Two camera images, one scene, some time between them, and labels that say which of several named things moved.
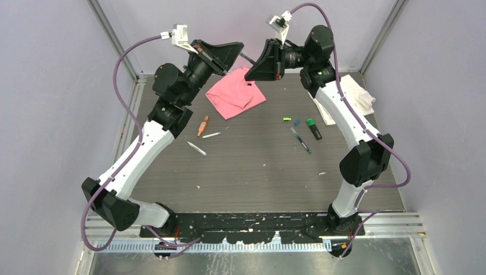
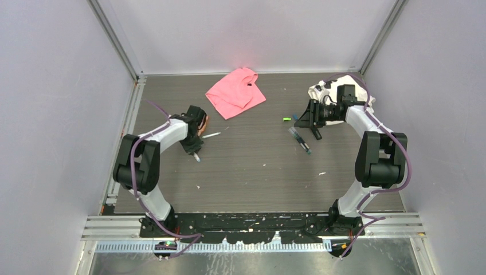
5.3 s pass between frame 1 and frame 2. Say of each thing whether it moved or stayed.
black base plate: stayed
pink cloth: stayed
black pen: moved
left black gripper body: moved
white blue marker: moved
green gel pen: stayed
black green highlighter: stayed
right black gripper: moved
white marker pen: stayed
